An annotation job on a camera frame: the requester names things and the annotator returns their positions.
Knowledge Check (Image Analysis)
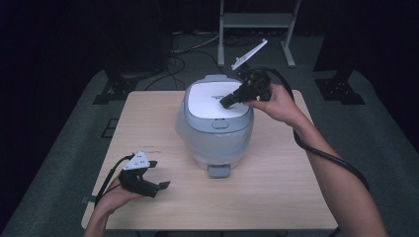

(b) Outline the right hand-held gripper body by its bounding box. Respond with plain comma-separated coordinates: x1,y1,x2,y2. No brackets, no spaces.
231,39,273,103

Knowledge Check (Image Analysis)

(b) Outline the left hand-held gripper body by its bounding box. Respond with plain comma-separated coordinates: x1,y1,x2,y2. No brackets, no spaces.
118,150,160,198

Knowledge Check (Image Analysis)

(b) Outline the white and grey rice cooker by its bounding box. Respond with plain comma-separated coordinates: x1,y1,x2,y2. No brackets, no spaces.
174,74,256,180

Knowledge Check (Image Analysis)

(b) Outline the person's left hand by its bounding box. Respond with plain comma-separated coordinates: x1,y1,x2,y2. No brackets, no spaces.
94,176,143,215

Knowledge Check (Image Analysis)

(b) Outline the person's right hand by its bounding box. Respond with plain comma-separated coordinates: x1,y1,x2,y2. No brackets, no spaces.
244,83,310,128

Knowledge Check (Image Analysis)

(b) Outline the white metal stand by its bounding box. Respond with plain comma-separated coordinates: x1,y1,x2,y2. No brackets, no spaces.
216,0,302,69

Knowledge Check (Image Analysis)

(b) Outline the black stand base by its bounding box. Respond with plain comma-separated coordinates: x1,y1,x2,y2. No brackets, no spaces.
314,68,366,106
92,69,140,106

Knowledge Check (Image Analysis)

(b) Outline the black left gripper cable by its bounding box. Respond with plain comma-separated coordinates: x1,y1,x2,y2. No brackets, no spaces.
94,153,136,207

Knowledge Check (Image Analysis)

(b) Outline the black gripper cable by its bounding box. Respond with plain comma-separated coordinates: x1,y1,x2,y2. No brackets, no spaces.
94,153,136,207
245,66,371,192

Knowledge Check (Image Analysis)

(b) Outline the dark floor socket frame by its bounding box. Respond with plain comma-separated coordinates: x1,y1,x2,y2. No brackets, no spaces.
101,118,120,139

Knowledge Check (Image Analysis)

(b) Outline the bundle of floor cables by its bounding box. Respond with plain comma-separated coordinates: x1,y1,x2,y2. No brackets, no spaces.
143,30,228,92

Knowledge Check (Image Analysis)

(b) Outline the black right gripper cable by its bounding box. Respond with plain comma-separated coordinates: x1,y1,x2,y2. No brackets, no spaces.
245,66,371,192

